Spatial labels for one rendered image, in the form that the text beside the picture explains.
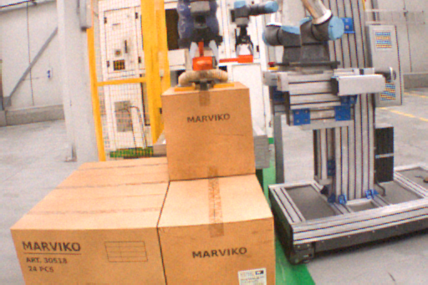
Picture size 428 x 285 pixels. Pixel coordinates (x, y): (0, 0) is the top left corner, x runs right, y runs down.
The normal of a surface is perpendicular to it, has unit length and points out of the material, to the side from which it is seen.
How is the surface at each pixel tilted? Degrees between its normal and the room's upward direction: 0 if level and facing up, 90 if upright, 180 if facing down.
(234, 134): 90
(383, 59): 90
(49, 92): 90
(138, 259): 90
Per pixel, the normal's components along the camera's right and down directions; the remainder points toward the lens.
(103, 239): 0.02, 0.14
